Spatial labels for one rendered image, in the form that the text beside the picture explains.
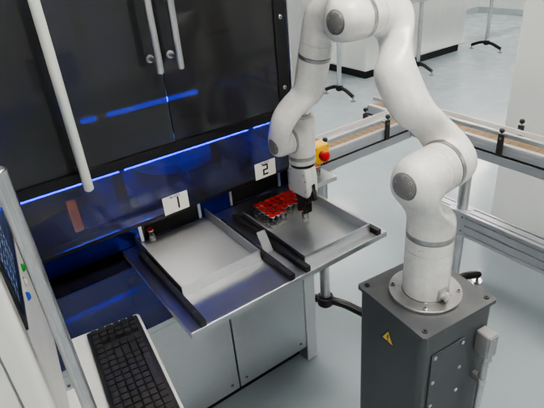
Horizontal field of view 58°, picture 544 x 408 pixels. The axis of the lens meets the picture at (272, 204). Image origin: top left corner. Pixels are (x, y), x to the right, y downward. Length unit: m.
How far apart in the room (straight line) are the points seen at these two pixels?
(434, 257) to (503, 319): 1.46
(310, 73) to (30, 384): 0.96
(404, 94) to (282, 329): 1.27
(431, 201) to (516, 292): 1.80
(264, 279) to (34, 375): 0.68
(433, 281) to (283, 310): 0.91
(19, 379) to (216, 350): 1.11
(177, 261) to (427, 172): 0.80
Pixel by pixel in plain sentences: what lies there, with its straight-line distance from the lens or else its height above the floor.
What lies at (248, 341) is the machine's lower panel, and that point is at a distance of 2.06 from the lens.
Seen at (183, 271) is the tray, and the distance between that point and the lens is 1.50.
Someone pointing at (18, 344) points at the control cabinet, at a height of 1.19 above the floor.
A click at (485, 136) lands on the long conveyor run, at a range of 2.22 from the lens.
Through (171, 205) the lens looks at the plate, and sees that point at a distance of 1.56.
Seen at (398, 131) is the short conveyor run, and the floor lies 0.90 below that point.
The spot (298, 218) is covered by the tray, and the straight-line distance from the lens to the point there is 1.67.
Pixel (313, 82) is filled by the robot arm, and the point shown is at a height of 1.37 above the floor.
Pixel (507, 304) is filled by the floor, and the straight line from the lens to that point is 2.80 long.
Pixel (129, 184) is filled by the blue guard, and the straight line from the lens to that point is 1.49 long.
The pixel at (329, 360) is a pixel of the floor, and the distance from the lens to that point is 2.39.
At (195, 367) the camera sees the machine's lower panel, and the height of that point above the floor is 0.33.
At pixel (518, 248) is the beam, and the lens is 2.31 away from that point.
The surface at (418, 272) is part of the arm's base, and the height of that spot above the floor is 0.96.
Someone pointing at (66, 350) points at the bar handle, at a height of 1.13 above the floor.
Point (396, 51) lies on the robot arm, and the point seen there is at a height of 1.48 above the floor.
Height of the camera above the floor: 1.75
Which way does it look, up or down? 29 degrees down
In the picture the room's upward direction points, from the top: 5 degrees counter-clockwise
